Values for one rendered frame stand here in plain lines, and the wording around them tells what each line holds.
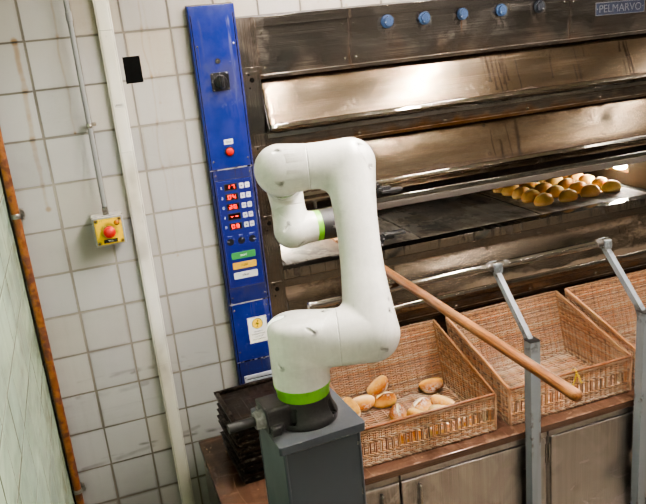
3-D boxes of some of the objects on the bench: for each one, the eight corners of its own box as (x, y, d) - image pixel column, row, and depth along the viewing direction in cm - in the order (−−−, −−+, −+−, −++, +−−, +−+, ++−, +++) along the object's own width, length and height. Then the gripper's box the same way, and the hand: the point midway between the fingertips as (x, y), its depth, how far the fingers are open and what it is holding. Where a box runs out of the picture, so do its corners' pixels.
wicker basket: (312, 409, 296) (305, 346, 288) (438, 377, 312) (434, 317, 304) (357, 472, 252) (350, 400, 244) (500, 431, 268) (498, 362, 260)
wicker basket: (445, 375, 313) (442, 315, 305) (556, 345, 330) (556, 288, 322) (509, 428, 269) (507, 359, 261) (634, 391, 286) (636, 325, 278)
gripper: (329, 179, 221) (394, 168, 227) (337, 257, 228) (399, 245, 234) (338, 183, 214) (405, 171, 220) (345, 264, 221) (410, 251, 227)
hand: (399, 210), depth 227 cm, fingers open, 13 cm apart
